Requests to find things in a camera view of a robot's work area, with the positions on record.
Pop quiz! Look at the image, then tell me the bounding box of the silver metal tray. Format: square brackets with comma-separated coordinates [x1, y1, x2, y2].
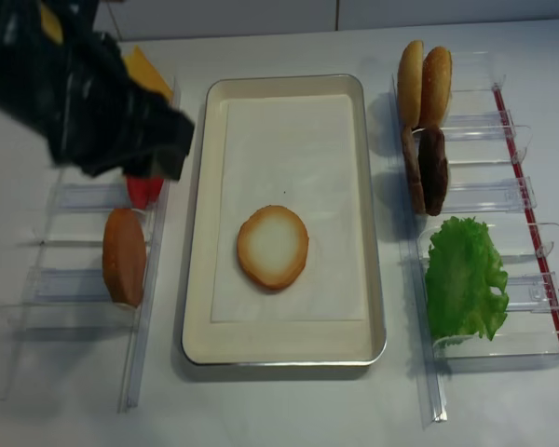
[182, 74, 387, 366]

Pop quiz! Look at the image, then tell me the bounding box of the clear acrylic left rack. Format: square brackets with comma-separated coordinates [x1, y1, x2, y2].
[0, 169, 169, 413]

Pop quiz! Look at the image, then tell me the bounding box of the brown meat patty rear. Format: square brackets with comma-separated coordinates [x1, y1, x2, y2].
[402, 127, 426, 214]

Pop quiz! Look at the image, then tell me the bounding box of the brown meat patty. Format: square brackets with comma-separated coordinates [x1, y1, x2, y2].
[418, 126, 449, 216]
[402, 127, 426, 214]

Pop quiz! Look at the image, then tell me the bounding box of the golden bun front right rack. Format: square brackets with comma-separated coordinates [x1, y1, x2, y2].
[418, 47, 453, 128]

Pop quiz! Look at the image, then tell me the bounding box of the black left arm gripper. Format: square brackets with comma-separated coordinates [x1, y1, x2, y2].
[48, 74, 195, 180]

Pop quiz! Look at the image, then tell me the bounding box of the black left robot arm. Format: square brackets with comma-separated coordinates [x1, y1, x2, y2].
[0, 1, 195, 181]

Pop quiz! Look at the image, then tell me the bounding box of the golden bun rear right rack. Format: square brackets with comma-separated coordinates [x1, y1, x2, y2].
[397, 40, 424, 129]

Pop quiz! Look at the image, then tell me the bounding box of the clear acrylic right rack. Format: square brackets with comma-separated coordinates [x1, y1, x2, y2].
[388, 52, 559, 422]

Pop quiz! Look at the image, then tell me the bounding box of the toasted bun slice left rack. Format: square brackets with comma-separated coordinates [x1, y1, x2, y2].
[102, 209, 146, 308]

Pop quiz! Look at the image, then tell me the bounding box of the toasted bun slice cut face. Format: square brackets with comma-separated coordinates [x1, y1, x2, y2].
[237, 205, 309, 291]

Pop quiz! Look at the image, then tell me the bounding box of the brown meat patty front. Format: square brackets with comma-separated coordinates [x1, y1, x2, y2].
[418, 126, 449, 216]

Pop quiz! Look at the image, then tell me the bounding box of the green lettuce leaf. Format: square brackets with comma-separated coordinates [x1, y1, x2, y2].
[425, 217, 509, 341]

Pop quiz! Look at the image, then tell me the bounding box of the golden bun rack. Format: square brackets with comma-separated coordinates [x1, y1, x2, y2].
[418, 47, 453, 128]
[397, 40, 424, 129]

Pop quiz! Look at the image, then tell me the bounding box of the white paper tray liner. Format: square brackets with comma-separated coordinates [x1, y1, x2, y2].
[211, 95, 365, 322]

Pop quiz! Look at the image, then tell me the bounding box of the red tomato slice front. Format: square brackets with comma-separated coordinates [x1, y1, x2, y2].
[145, 178, 164, 204]

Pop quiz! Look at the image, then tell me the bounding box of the clear acrylic rack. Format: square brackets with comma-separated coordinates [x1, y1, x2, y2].
[0, 169, 169, 413]
[388, 52, 559, 422]

